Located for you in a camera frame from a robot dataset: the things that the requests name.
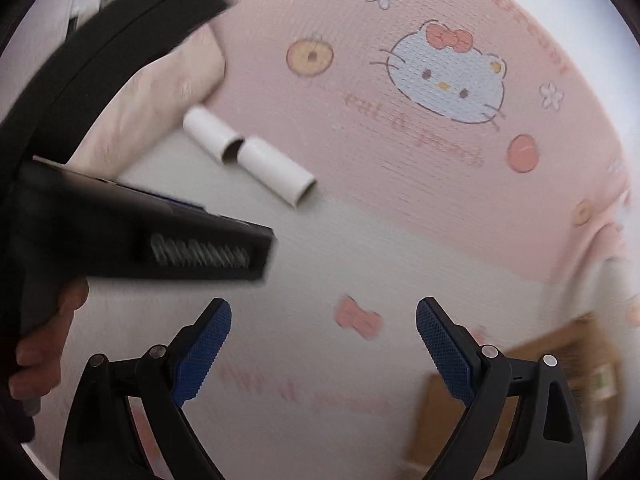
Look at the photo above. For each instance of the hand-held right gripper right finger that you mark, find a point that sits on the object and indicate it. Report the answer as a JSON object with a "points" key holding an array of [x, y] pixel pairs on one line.
{"points": [[445, 350]]}

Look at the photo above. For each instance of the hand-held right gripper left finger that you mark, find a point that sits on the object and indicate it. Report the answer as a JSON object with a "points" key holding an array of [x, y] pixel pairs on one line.
{"points": [[200, 350]]}

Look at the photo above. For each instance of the white cardboard tube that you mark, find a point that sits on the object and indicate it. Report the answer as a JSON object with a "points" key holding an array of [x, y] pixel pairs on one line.
{"points": [[275, 170], [210, 132]]}

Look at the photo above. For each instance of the pink printed blanket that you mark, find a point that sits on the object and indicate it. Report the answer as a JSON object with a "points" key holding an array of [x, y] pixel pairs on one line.
{"points": [[450, 200]]}

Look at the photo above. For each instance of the person's left hand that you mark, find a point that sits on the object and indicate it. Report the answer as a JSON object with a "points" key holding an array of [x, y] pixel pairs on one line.
{"points": [[42, 350]]}

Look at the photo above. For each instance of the pale pink cloth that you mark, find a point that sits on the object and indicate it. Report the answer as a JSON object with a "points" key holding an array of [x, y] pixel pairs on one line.
{"points": [[165, 90]]}

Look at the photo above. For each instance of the brown cardboard box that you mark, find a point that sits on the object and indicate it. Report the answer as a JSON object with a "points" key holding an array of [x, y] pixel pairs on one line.
{"points": [[590, 355]]}

